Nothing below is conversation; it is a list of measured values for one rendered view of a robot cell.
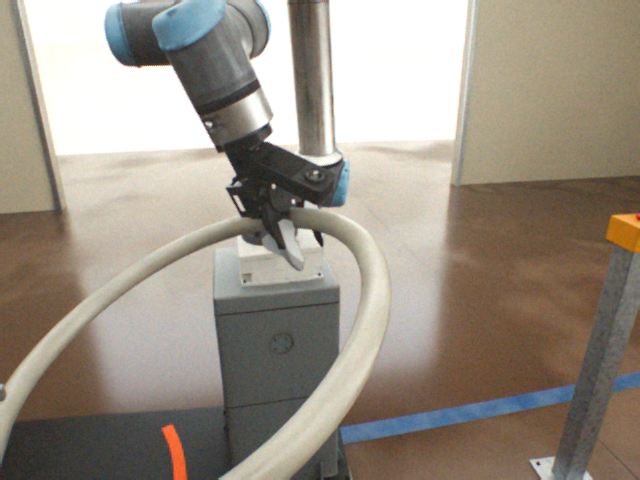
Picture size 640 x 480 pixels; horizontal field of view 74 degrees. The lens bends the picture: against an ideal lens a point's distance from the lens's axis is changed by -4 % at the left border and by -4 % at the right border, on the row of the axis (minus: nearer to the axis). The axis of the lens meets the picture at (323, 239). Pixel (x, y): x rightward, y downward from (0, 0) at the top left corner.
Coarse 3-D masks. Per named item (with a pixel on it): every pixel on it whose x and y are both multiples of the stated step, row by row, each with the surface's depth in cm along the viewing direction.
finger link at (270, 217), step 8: (264, 208) 59; (272, 208) 59; (264, 216) 59; (272, 216) 59; (280, 216) 60; (264, 224) 60; (272, 224) 59; (272, 232) 60; (280, 232) 60; (280, 240) 61; (280, 248) 62
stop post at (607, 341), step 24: (624, 216) 131; (624, 240) 128; (624, 264) 131; (624, 288) 132; (600, 312) 142; (624, 312) 135; (600, 336) 142; (624, 336) 139; (600, 360) 142; (576, 384) 154; (600, 384) 146; (576, 408) 155; (600, 408) 150; (576, 432) 155; (552, 456) 177; (576, 456) 158
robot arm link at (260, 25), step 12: (228, 0) 56; (240, 0) 58; (252, 0) 61; (240, 12) 55; (252, 12) 58; (264, 12) 62; (252, 24) 57; (264, 24) 61; (252, 36) 56; (264, 36) 62; (252, 48) 57; (264, 48) 64
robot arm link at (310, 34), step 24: (288, 0) 107; (312, 0) 105; (288, 24) 112; (312, 24) 108; (312, 48) 111; (312, 72) 114; (312, 96) 118; (312, 120) 121; (312, 144) 125; (336, 168) 130; (336, 192) 131
